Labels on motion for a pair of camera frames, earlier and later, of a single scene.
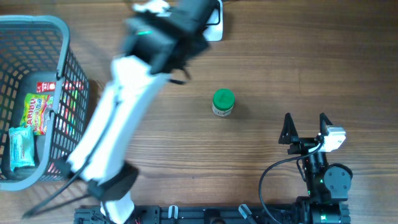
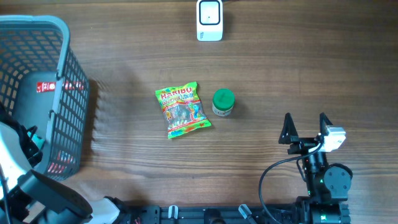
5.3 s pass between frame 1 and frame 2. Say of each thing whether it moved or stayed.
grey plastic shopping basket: stayed
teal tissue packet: moved
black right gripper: stayed
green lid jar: stayed
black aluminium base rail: stayed
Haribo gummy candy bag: moved
